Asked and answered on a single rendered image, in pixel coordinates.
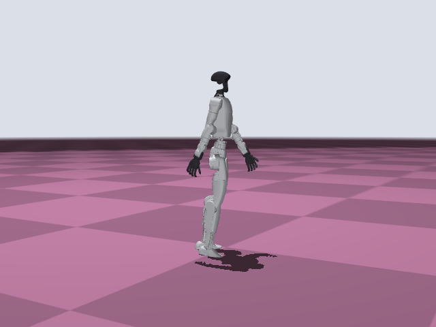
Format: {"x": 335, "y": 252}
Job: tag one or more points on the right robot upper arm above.
{"x": 214, "y": 107}

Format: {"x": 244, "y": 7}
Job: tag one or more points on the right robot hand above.
{"x": 194, "y": 164}

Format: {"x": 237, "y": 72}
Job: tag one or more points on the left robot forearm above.
{"x": 239, "y": 141}

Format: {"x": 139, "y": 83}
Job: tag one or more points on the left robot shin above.
{"x": 204, "y": 232}

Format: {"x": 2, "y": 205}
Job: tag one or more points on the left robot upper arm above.
{"x": 234, "y": 128}

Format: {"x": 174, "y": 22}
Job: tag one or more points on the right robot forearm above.
{"x": 204, "y": 140}

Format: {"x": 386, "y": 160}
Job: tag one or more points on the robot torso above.
{"x": 223, "y": 123}

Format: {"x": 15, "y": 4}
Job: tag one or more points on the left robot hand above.
{"x": 250, "y": 159}

